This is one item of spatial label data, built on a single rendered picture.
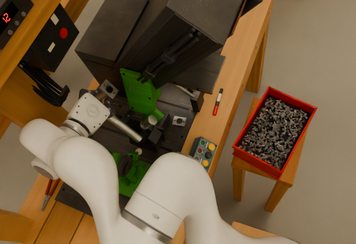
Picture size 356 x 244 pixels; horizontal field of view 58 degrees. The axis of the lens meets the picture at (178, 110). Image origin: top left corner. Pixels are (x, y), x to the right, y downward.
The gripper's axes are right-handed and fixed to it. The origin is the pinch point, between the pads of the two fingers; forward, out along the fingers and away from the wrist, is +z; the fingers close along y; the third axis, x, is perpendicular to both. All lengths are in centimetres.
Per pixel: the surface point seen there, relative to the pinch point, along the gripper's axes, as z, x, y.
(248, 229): -7, -8, -71
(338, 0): 213, -1, -104
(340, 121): 110, 4, -139
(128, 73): 9.3, -3.6, -1.7
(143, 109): 9.4, 6.3, -16.2
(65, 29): 6.9, -0.7, 21.9
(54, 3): 5.7, -8.5, 28.5
